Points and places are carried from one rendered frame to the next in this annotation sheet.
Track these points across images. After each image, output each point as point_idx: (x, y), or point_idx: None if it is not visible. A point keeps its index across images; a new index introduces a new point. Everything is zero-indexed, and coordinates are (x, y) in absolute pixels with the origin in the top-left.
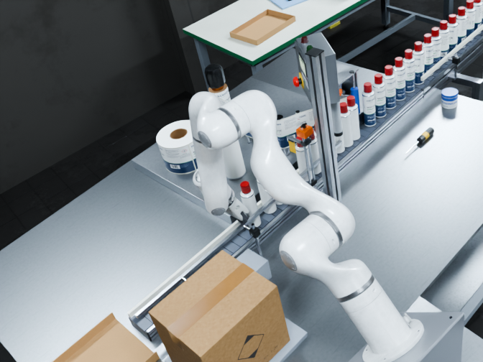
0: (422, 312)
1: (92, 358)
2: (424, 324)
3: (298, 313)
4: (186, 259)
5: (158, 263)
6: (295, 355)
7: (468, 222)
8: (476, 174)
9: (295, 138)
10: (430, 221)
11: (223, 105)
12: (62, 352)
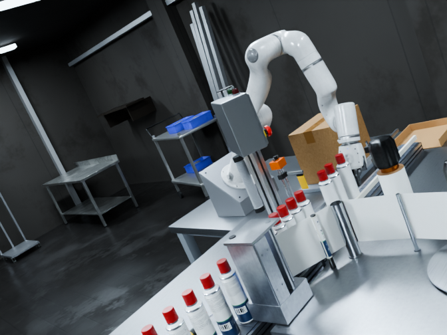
0: (231, 225)
1: (436, 135)
2: (221, 178)
3: (307, 197)
4: (414, 179)
5: (439, 169)
6: None
7: (184, 276)
8: (158, 314)
9: (293, 171)
10: (212, 267)
11: (269, 35)
12: None
